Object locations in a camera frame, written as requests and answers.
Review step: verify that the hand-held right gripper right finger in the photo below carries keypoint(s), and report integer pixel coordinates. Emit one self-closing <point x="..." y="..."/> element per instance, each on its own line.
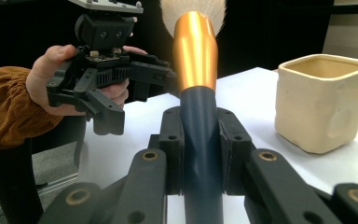
<point x="231" y="146"/>

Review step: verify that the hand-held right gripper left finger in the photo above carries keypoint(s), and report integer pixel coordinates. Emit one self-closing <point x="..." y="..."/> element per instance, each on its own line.
<point x="174" y="146"/>

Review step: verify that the round head makeup brush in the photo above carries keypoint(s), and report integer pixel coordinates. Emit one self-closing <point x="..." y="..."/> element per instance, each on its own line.
<point x="199" y="155"/>

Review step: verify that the beige square cup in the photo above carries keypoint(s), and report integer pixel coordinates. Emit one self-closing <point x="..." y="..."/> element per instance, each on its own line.
<point x="317" y="105"/>

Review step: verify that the aluminium rail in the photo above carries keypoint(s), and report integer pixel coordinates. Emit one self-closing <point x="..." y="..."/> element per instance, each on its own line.
<point x="59" y="184"/>

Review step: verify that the white table sheet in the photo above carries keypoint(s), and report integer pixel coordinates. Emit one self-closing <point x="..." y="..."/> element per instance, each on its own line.
<point x="254" y="93"/>

